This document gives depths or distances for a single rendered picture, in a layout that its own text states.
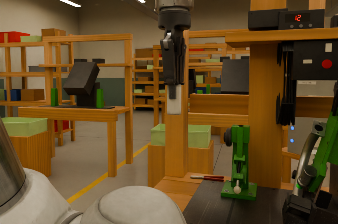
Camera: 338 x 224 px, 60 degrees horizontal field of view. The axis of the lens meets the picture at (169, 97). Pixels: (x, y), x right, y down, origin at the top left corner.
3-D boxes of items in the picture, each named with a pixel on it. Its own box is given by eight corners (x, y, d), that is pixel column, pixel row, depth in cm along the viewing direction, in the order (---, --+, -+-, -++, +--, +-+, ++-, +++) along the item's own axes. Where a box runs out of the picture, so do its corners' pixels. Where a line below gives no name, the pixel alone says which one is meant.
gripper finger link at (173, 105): (180, 84, 68) (179, 84, 68) (180, 114, 69) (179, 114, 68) (168, 84, 69) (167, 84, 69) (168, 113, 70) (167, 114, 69)
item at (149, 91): (209, 114, 1027) (209, 49, 1010) (129, 111, 1103) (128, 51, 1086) (210, 112, 1079) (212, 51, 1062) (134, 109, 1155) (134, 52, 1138)
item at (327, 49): (343, 80, 105) (345, 38, 104) (292, 80, 111) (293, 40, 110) (336, 80, 117) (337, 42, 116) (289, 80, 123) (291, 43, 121)
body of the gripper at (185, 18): (165, 16, 73) (165, 53, 74) (152, 8, 65) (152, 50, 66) (194, 14, 70) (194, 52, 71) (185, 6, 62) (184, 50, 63)
